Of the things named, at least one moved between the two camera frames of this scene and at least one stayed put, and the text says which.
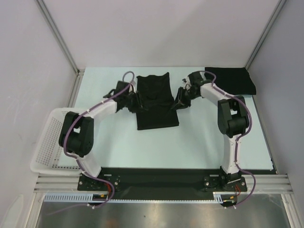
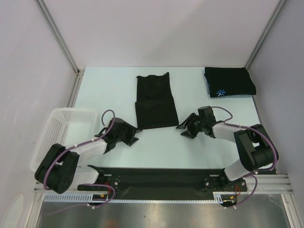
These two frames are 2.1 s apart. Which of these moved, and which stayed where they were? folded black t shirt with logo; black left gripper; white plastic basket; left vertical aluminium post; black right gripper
Moved: black left gripper; black right gripper
Stayed: folded black t shirt with logo; left vertical aluminium post; white plastic basket
